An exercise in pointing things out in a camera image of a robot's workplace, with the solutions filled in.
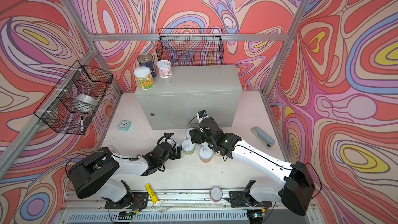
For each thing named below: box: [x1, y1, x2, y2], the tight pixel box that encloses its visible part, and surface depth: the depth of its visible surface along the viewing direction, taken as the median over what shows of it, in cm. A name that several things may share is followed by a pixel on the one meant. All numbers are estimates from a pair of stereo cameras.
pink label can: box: [156, 59, 173, 79], surface depth 79 cm
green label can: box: [181, 138, 196, 156], surface depth 88 cm
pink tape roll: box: [209, 186, 223, 203], surface depth 72 cm
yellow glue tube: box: [145, 183, 159, 205], surface depth 76 cm
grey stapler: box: [250, 126, 276, 149], surface depth 93 cm
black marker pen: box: [80, 115, 84, 133], surface depth 74 cm
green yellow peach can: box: [133, 65, 155, 90], surface depth 72 cm
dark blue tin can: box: [137, 53, 157, 79], surface depth 73 cm
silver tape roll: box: [74, 94, 98, 114], surface depth 74 cm
